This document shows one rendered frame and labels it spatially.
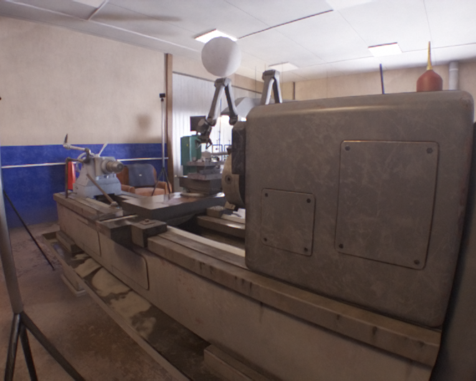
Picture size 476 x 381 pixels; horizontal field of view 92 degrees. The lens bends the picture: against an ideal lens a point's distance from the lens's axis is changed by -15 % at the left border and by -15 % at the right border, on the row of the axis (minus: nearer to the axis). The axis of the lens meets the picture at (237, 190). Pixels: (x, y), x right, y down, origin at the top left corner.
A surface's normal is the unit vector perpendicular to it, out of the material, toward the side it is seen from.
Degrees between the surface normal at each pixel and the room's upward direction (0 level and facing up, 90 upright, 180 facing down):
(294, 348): 90
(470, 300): 90
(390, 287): 90
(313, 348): 90
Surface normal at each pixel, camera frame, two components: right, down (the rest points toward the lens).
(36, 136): 0.76, 0.10
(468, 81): -0.66, 0.11
